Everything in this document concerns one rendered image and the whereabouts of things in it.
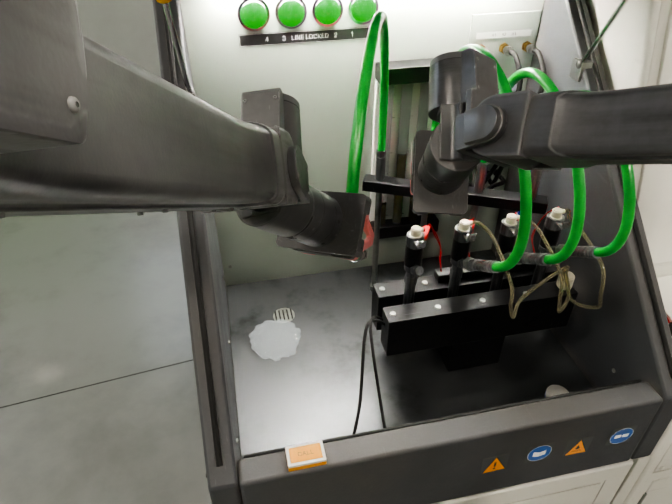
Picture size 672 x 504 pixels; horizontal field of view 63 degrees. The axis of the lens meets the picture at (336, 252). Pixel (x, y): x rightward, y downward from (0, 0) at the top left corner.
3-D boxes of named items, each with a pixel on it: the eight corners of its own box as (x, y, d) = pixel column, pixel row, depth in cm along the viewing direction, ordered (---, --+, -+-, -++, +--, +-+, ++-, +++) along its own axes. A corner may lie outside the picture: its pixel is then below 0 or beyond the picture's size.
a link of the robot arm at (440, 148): (430, 166, 54) (488, 169, 54) (432, 100, 55) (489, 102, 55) (421, 184, 61) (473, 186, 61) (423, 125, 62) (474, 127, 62)
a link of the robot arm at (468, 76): (497, 135, 48) (553, 156, 53) (499, 12, 49) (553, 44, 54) (402, 162, 57) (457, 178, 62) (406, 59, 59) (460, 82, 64)
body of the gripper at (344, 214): (295, 192, 62) (255, 173, 56) (374, 198, 57) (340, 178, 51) (284, 248, 62) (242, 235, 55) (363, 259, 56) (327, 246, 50)
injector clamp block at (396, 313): (384, 383, 97) (389, 321, 88) (369, 342, 105) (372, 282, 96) (557, 352, 103) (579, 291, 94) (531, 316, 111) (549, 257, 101)
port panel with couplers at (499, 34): (455, 180, 111) (480, 19, 92) (449, 172, 113) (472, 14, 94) (514, 173, 113) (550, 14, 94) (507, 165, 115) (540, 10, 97)
